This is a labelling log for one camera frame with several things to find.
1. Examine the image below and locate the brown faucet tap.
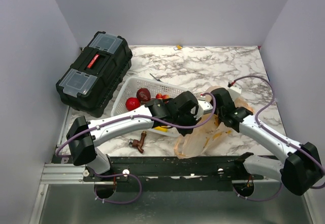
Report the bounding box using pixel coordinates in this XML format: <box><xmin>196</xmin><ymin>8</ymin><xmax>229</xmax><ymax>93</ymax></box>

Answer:
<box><xmin>128</xmin><ymin>131</ymin><xmax>147</xmax><ymax>153</ymax></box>

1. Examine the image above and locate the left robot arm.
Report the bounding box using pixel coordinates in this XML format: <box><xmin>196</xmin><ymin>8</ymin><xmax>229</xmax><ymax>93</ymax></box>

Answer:
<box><xmin>67</xmin><ymin>91</ymin><xmax>203</xmax><ymax>181</ymax></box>

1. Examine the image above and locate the yellow fake bell pepper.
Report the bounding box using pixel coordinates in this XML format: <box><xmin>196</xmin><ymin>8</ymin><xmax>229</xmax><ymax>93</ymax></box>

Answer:
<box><xmin>154</xmin><ymin>126</ymin><xmax>168</xmax><ymax>132</ymax></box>

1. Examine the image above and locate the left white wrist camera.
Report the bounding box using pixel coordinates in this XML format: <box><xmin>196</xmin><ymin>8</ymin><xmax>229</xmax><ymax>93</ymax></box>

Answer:
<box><xmin>196</xmin><ymin>100</ymin><xmax>213</xmax><ymax>119</ymax></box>

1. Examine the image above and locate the aluminium rail extrusion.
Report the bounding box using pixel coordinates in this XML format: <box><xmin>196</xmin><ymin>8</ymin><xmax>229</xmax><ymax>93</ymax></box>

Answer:
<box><xmin>40</xmin><ymin>164</ymin><xmax>85</xmax><ymax>184</ymax></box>

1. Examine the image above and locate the orange translucent plastic bag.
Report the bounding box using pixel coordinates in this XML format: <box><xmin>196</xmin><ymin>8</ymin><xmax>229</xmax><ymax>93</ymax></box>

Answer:
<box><xmin>174</xmin><ymin>96</ymin><xmax>254</xmax><ymax>159</ymax></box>

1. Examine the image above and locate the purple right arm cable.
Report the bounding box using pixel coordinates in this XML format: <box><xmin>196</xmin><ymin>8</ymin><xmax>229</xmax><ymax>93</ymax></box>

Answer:
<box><xmin>227</xmin><ymin>75</ymin><xmax>325</xmax><ymax>202</ymax></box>

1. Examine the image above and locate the red fake tomato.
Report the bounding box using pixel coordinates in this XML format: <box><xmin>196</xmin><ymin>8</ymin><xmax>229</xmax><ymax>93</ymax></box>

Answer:
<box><xmin>125</xmin><ymin>98</ymin><xmax>141</xmax><ymax>111</ymax></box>

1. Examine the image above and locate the red fake cherry bunch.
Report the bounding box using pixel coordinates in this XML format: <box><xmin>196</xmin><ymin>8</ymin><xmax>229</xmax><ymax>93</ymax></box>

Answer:
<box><xmin>155</xmin><ymin>93</ymin><xmax>170</xmax><ymax>102</ymax></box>

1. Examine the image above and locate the black mounting rail base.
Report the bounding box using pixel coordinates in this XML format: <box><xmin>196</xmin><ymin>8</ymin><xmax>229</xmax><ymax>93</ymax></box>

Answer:
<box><xmin>81</xmin><ymin>156</ymin><xmax>263</xmax><ymax>197</ymax></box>

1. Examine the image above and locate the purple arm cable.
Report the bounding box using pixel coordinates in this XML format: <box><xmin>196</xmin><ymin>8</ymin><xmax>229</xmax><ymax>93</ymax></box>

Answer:
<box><xmin>55</xmin><ymin>92</ymin><xmax>217</xmax><ymax>205</ymax></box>
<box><xmin>227</xmin><ymin>75</ymin><xmax>325</xmax><ymax>202</ymax></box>

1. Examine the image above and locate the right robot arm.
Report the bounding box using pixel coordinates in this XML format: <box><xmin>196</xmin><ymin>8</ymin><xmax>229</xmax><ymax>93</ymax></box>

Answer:
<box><xmin>211</xmin><ymin>88</ymin><xmax>324</xmax><ymax>196</ymax></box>

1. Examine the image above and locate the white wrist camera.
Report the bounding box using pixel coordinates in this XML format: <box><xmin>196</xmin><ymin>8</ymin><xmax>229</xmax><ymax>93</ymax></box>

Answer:
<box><xmin>196</xmin><ymin>100</ymin><xmax>213</xmax><ymax>119</ymax></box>
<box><xmin>227</xmin><ymin>85</ymin><xmax>242</xmax><ymax>100</ymax></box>

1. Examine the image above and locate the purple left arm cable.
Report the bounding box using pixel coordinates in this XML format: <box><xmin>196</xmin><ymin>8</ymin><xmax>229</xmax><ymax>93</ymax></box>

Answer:
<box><xmin>55</xmin><ymin>92</ymin><xmax>217</xmax><ymax>205</ymax></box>

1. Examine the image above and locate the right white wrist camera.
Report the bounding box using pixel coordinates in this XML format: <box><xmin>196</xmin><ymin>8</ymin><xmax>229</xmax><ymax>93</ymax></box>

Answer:
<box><xmin>227</xmin><ymin>85</ymin><xmax>242</xmax><ymax>100</ymax></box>

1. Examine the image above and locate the red fake apple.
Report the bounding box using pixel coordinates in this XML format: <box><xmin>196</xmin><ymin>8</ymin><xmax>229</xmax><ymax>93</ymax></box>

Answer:
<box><xmin>136</xmin><ymin>88</ymin><xmax>151</xmax><ymax>102</ymax></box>

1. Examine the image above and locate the black plastic toolbox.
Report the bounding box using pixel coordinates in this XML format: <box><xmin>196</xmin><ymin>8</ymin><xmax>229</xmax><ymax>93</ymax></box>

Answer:
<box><xmin>56</xmin><ymin>31</ymin><xmax>133</xmax><ymax>118</ymax></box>

